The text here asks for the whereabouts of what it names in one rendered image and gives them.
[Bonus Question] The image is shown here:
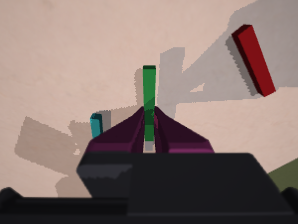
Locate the grey rod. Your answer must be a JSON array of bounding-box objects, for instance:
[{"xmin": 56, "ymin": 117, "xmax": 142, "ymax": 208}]
[{"xmin": 145, "ymin": 141, "xmax": 153, "ymax": 151}]

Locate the turquoise rod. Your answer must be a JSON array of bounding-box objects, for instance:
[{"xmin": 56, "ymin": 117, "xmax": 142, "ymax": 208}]
[{"xmin": 90, "ymin": 113, "xmax": 103, "ymax": 138}]

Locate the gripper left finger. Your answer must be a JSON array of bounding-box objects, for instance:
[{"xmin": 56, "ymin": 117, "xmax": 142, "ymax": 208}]
[{"xmin": 84, "ymin": 106, "xmax": 145, "ymax": 154}]

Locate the green rod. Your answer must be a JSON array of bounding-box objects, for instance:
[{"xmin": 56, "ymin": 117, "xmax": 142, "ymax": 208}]
[{"xmin": 143, "ymin": 65, "xmax": 156, "ymax": 141}]

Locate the dark red rectangular bar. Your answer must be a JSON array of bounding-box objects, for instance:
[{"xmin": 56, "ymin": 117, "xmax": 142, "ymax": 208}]
[{"xmin": 231, "ymin": 24, "xmax": 276, "ymax": 97}]

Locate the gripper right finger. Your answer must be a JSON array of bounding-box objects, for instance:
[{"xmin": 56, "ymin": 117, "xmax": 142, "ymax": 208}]
[{"xmin": 154, "ymin": 106, "xmax": 215, "ymax": 153}]

